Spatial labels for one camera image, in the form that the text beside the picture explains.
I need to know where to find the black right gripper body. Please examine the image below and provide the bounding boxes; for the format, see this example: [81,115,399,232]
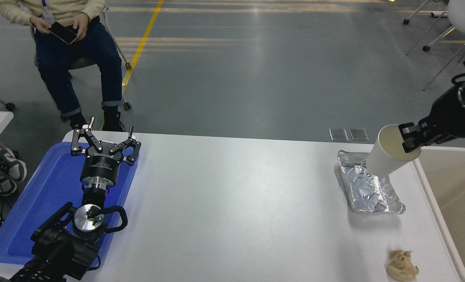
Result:
[428,86,465,138]

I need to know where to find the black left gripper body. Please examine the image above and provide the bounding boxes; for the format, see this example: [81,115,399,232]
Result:
[79,139,120,184]

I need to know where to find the white paper cup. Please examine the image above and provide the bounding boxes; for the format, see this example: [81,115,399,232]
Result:
[365,124,422,178]

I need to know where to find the black smartphone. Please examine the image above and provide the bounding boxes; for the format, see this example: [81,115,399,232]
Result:
[47,21,78,45]

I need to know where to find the person's left hand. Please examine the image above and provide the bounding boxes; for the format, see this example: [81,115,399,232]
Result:
[72,12,90,40]

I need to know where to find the person's right hand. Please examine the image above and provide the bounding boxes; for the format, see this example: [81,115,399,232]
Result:
[30,16,53,35]

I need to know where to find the blue plastic tray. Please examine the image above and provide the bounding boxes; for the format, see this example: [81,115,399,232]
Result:
[0,141,139,271]

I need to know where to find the large pale bin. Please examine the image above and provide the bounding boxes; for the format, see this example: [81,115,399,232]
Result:
[413,146,465,282]

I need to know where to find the silver foil tray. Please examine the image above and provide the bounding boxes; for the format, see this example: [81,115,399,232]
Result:
[337,150,406,215]

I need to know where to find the seated person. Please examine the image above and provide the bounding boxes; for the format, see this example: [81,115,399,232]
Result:
[0,0,124,132]

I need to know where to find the crumpled tan paper ball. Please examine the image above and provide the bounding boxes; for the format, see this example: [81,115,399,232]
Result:
[385,249,420,282]

